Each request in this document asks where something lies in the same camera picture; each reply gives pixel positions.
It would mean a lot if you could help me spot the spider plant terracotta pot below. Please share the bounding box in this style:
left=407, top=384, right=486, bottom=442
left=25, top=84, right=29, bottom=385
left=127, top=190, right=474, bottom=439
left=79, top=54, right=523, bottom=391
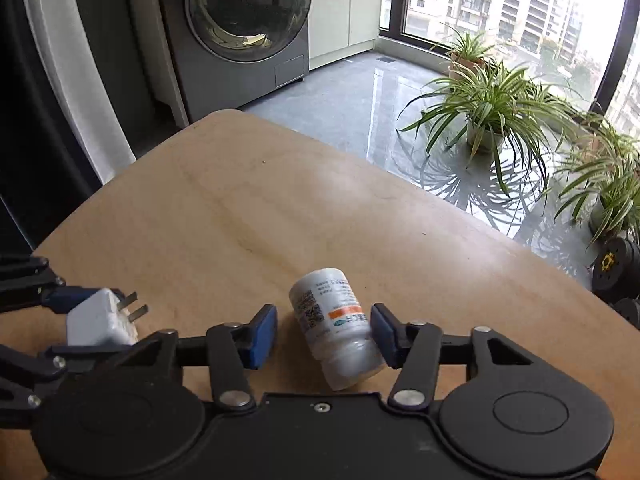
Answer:
left=430, top=25, right=506, bottom=82

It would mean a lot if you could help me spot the cream cabinet with brass handles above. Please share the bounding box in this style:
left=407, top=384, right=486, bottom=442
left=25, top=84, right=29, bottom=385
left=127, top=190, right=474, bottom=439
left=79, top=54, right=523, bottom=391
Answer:
left=307, top=0, right=384, bottom=72

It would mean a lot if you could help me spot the large spider plant white pot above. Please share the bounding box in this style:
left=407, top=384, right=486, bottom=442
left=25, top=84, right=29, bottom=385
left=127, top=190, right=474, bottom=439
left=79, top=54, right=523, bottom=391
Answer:
left=397, top=62, right=581, bottom=197

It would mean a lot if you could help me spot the white curtain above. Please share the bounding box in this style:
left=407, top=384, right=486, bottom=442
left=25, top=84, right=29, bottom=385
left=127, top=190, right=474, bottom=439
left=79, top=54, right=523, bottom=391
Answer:
left=20, top=0, right=136, bottom=186

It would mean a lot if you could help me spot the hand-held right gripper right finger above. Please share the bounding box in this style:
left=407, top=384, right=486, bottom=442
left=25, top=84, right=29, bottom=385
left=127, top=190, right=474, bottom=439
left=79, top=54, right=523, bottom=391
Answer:
left=370, top=304, right=547, bottom=410

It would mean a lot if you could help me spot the cream cabinet side panel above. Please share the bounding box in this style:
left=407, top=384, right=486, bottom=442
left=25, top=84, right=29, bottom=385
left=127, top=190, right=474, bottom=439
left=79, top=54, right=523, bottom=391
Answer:
left=122, top=0, right=191, bottom=129

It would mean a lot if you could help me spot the black window frame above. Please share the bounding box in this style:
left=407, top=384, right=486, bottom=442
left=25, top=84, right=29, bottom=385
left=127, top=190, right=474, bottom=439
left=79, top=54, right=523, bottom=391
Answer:
left=377, top=0, right=640, bottom=127

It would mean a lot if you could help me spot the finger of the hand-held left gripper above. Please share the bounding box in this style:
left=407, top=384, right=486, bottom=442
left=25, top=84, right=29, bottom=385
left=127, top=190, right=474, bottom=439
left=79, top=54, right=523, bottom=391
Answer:
left=0, top=255, right=125, bottom=314
left=0, top=342, right=138, bottom=432

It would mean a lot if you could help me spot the white charger cube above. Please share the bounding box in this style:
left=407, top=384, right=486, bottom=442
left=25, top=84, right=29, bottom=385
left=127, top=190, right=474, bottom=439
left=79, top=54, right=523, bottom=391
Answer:
left=66, top=287, right=150, bottom=346

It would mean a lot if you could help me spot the black dumbbell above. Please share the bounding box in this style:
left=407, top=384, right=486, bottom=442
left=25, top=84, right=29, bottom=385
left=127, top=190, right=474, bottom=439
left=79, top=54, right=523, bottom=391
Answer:
left=591, top=237, right=640, bottom=306
left=612, top=297, right=640, bottom=332

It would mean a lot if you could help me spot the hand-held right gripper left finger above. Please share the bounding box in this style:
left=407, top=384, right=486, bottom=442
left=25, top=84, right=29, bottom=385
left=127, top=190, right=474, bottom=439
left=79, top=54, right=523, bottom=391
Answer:
left=107, top=304, right=279, bottom=410

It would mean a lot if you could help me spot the grey front-load washing machine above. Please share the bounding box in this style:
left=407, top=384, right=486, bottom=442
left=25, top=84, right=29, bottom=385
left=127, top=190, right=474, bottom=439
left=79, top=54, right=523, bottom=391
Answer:
left=152, top=0, right=311, bottom=124

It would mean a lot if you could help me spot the white medicine bottle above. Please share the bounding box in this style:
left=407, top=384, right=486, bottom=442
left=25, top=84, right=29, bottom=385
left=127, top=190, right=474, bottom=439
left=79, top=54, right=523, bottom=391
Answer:
left=289, top=268, right=387, bottom=392

